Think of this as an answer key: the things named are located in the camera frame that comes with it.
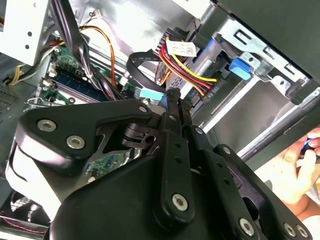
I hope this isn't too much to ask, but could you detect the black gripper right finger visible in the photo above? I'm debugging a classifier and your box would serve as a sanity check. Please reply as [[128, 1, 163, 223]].
[[181, 99, 314, 240]]

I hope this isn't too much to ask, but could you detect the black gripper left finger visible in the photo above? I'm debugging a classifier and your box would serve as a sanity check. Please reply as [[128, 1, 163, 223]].
[[14, 88, 197, 223]]

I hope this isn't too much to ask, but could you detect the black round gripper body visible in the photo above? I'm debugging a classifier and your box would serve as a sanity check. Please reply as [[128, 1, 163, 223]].
[[48, 155, 235, 240]]

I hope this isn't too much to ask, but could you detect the black wire blue connector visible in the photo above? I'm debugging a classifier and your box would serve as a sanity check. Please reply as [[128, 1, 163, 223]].
[[126, 51, 176, 101]]

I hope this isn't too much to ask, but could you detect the red yellow disk power wire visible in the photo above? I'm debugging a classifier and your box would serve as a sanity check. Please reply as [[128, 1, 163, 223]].
[[156, 27, 222, 101]]

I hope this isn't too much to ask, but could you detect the person's hand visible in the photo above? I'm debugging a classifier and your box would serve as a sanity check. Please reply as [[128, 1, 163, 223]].
[[271, 134, 320, 206]]

